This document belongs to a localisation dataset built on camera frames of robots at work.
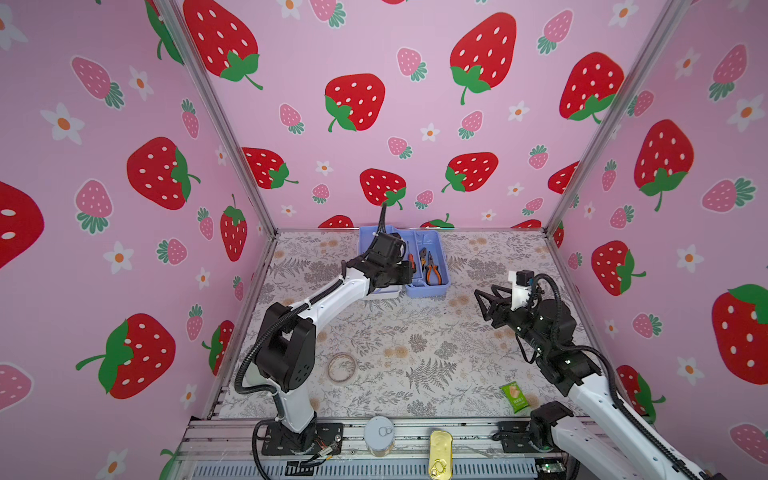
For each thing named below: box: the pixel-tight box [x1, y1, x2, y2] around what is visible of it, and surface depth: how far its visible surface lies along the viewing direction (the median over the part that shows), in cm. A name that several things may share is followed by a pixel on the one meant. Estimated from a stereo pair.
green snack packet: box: [499, 381, 529, 413], surface depth 81 cm
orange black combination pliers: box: [426, 251, 443, 286], surface depth 109 cm
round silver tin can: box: [364, 416, 395, 457], surface depth 72 cm
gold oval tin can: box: [428, 430, 453, 480], surface depth 70 cm
